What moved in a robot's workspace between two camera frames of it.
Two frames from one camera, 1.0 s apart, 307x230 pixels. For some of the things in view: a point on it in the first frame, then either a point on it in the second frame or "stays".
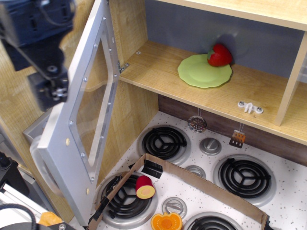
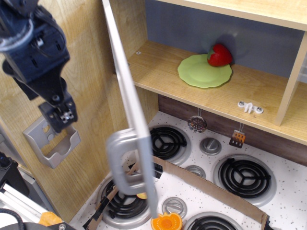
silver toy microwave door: (65, 157) → (131, 162)
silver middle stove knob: (197, 170) stays
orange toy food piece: (48, 218) stays
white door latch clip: (249, 107) stays
